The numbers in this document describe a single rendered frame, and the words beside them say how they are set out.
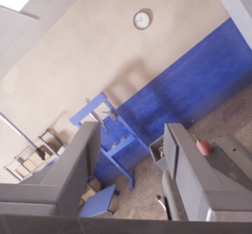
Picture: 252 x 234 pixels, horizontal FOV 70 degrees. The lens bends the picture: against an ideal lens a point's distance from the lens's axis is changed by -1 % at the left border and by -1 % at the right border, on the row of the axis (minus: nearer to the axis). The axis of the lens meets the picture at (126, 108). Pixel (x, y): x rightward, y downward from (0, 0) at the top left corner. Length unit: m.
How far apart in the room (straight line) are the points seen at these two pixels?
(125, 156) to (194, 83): 2.23
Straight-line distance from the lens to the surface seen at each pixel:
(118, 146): 3.69
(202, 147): 1.08
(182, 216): 0.96
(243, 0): 3.74
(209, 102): 4.21
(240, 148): 1.06
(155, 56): 3.77
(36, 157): 4.51
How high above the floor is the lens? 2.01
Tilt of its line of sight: 12 degrees down
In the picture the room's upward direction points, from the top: 41 degrees counter-clockwise
